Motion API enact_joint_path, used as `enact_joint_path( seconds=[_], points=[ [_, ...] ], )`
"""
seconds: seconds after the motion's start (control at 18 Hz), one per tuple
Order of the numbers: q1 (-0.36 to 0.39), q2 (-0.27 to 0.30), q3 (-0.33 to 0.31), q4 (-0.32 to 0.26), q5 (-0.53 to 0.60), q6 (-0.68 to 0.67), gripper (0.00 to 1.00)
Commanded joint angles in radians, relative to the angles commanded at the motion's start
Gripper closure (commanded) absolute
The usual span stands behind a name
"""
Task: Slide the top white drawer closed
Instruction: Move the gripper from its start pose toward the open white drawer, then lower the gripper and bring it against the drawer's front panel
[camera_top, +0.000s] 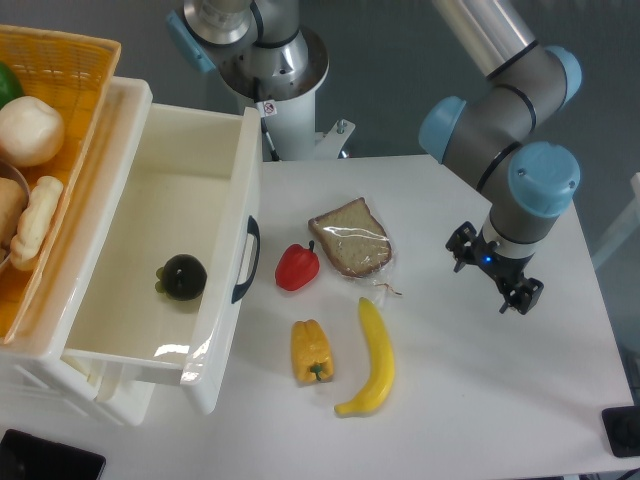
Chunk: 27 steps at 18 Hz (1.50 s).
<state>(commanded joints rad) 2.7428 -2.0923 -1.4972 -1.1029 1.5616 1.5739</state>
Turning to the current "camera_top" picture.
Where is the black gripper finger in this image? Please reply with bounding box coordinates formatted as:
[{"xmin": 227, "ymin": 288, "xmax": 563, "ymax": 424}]
[
  {"xmin": 445, "ymin": 222, "xmax": 476, "ymax": 273},
  {"xmin": 498, "ymin": 276, "xmax": 544, "ymax": 315}
]

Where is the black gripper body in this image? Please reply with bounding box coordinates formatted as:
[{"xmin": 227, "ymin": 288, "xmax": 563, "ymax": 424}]
[{"xmin": 472, "ymin": 227, "xmax": 531, "ymax": 293}]

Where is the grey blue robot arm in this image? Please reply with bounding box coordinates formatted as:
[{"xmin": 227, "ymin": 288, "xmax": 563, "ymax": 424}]
[{"xmin": 166, "ymin": 1, "xmax": 582, "ymax": 314}]

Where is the white drawer cabinet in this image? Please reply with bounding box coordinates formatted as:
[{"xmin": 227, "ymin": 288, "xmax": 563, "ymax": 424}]
[{"xmin": 1, "ymin": 77, "xmax": 153, "ymax": 425}]

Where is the wrapped bread slice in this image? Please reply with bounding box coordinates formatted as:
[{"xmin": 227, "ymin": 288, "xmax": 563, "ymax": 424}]
[{"xmin": 307, "ymin": 197, "xmax": 403, "ymax": 305}]

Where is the yellow banana toy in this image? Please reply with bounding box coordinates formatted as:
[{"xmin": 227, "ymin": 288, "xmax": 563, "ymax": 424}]
[{"xmin": 334, "ymin": 297, "xmax": 395, "ymax": 417}]

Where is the black device bottom right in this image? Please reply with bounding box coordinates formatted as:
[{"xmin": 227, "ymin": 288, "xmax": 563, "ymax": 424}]
[{"xmin": 601, "ymin": 406, "xmax": 639, "ymax": 458}]

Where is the black device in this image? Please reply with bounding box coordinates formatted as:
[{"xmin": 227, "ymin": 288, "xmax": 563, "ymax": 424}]
[
  {"xmin": 1, "ymin": 429, "xmax": 106, "ymax": 480},
  {"xmin": 601, "ymin": 406, "xmax": 639, "ymax": 458}
]

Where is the red bell pepper toy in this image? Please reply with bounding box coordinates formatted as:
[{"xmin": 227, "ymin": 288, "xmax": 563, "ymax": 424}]
[{"xmin": 274, "ymin": 240, "xmax": 320, "ymax": 292}]

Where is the yellow bell pepper toy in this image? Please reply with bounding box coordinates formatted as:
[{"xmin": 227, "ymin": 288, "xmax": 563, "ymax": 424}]
[{"xmin": 290, "ymin": 319, "xmax": 334, "ymax": 384}]

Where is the dark mangosteen toy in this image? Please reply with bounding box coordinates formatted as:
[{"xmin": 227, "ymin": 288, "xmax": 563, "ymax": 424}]
[{"xmin": 155, "ymin": 254, "xmax": 207, "ymax": 301}]

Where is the orange plastic basket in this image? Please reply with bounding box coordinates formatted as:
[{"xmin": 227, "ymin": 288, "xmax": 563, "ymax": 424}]
[{"xmin": 1, "ymin": 25, "xmax": 121, "ymax": 343}]

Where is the pale peanut shaped bread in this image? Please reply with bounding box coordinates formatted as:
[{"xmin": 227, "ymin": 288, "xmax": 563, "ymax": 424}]
[{"xmin": 9, "ymin": 176, "xmax": 63, "ymax": 271}]

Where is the round white bun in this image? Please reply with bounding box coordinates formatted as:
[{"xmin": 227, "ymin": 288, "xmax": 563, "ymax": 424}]
[{"xmin": 1, "ymin": 96, "xmax": 65, "ymax": 168}]

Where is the brown bread roll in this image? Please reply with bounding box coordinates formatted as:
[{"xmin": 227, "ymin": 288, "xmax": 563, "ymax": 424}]
[{"xmin": 0, "ymin": 177, "xmax": 27, "ymax": 250}]

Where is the green pepper toy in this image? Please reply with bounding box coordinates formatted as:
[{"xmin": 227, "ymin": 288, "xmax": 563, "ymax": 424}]
[{"xmin": 0, "ymin": 62, "xmax": 24, "ymax": 108}]

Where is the black device bottom left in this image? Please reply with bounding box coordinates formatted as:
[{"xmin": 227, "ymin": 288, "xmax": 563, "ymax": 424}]
[{"xmin": 1, "ymin": 429, "xmax": 106, "ymax": 480}]

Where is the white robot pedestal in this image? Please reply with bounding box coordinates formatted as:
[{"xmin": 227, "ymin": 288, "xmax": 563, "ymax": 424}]
[{"xmin": 235, "ymin": 92, "xmax": 356, "ymax": 161}]

